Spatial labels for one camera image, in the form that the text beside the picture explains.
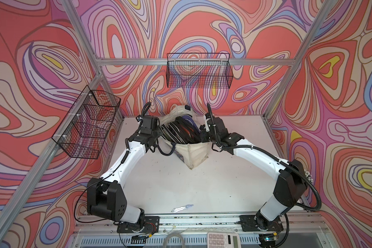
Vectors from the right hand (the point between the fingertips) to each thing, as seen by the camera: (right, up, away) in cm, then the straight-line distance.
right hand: (202, 135), depth 85 cm
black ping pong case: (-14, +2, +5) cm, 15 cm away
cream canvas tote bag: (-6, -10, -3) cm, 12 cm away
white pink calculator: (+8, -47, -16) cm, 50 cm away
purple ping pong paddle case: (-8, +10, +9) cm, 16 cm away
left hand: (-25, +3, 0) cm, 25 cm away
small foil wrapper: (-15, -39, -6) cm, 42 cm away
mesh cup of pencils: (+48, -19, -14) cm, 53 cm away
